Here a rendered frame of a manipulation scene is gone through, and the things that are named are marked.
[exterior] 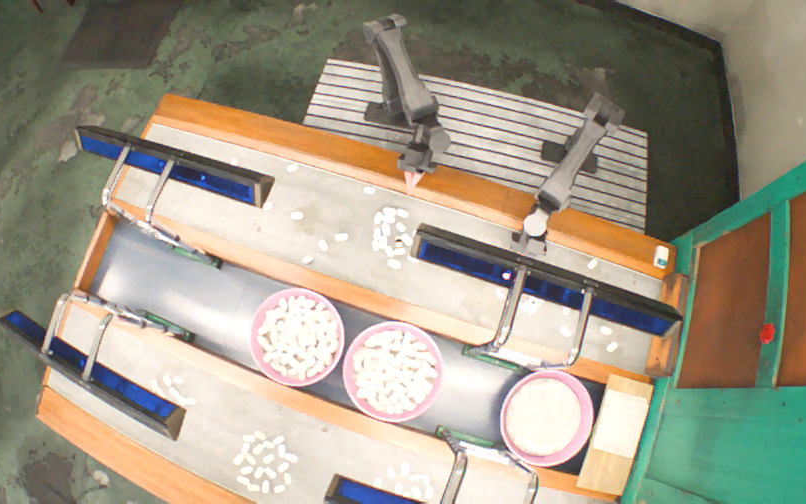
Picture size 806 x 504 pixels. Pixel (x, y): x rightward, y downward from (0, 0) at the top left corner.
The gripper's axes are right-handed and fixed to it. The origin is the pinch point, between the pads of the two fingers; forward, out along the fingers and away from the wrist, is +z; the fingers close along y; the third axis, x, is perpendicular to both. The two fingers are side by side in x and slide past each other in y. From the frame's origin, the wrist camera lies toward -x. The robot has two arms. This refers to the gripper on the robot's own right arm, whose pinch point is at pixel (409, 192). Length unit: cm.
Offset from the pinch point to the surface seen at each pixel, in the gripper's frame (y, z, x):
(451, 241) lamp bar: 14.7, -4.6, -35.1
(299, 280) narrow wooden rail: -21.4, 27.8, -17.1
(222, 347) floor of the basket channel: -40, 54, -27
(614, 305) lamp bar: 52, -2, -35
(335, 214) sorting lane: -19.2, 12.7, -1.0
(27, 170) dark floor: -245, 68, 49
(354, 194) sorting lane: -16.0, 6.9, 3.9
